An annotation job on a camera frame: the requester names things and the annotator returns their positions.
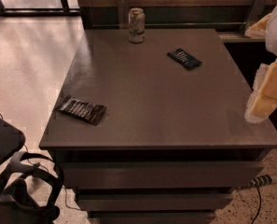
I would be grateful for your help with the dark brown drawer cabinet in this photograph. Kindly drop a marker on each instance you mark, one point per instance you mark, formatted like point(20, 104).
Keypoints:
point(173, 143)

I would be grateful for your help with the grey metal wall bracket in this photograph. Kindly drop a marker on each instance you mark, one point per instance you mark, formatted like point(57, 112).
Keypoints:
point(123, 10)
point(253, 14)

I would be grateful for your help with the blue rxbar blueberry wrapper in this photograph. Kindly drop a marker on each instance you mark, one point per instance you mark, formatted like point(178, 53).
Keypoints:
point(184, 58)

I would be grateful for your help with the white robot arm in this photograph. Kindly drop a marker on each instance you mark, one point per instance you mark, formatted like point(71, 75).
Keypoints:
point(271, 34)

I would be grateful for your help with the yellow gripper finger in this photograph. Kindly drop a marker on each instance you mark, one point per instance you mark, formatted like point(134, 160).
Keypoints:
point(263, 100)
point(259, 28)

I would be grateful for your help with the black office chair seat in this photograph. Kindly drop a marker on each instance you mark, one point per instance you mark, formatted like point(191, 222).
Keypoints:
point(11, 140)

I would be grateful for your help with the black vr headset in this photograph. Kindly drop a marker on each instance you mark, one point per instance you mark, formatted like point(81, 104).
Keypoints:
point(13, 188)

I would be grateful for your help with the dark rxbar chocolate wrapper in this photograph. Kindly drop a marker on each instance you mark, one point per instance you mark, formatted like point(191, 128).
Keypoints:
point(87, 111)

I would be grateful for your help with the white soda can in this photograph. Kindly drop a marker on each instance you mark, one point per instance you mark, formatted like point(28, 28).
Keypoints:
point(136, 25)

